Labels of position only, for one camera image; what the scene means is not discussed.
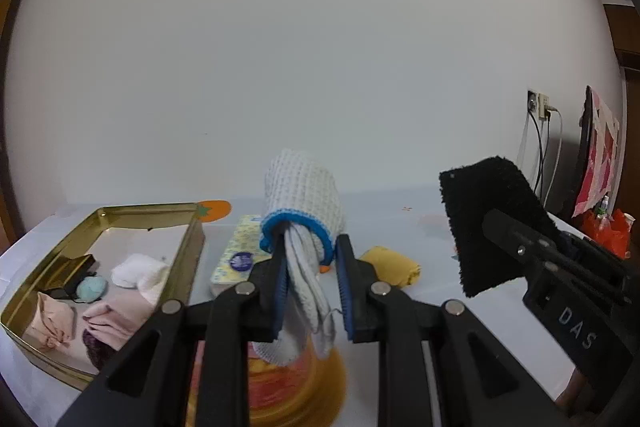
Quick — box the yellow cloth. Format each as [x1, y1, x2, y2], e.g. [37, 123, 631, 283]
[360, 246, 422, 288]

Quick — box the teal fluffy puff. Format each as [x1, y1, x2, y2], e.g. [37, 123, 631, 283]
[76, 276, 109, 304]

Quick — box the orange yellow round object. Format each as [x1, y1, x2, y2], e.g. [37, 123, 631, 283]
[186, 337, 348, 427]

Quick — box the yellow patterned tissue packet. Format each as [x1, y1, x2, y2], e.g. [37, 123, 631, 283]
[210, 214, 266, 298]

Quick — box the black upright board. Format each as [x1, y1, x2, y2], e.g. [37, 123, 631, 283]
[574, 86, 601, 219]

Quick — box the white wall socket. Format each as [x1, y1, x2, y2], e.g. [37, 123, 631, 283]
[527, 90, 552, 121]

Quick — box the pale pink cloth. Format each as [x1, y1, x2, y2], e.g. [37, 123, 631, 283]
[82, 268, 175, 350]

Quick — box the white rolled sock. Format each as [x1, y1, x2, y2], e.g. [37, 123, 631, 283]
[111, 253, 170, 290]

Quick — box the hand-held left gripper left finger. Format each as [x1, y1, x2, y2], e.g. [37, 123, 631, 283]
[56, 227, 290, 427]

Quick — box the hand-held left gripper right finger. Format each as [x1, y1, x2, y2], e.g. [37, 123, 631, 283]
[335, 234, 571, 427]

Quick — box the red plastic bag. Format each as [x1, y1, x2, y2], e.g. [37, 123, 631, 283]
[580, 207, 637, 259]

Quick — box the person's right hand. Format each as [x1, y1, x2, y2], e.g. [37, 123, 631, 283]
[555, 369, 599, 419]

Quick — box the white power cable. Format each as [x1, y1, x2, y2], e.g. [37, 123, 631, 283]
[542, 106, 565, 210]

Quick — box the black power cable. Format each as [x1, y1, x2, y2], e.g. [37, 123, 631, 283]
[529, 109, 550, 205]

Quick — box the dark purple knit cloth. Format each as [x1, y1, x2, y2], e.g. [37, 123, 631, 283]
[81, 328, 121, 372]

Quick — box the black fuzzy cloth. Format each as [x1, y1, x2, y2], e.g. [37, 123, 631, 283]
[439, 156, 568, 299]

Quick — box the brown wooden cabinet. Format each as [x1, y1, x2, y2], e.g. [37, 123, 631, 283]
[602, 0, 640, 75]

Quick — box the white blue-edged knit cloth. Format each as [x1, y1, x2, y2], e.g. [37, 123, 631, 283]
[250, 149, 348, 368]

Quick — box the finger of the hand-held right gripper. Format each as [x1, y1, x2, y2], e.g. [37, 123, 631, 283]
[482, 209, 631, 305]
[557, 231, 627, 279]

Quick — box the gold metal tin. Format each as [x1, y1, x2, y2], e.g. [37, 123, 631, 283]
[0, 202, 207, 392]

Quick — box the peach cloth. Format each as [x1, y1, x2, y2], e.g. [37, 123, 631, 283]
[22, 291, 77, 350]

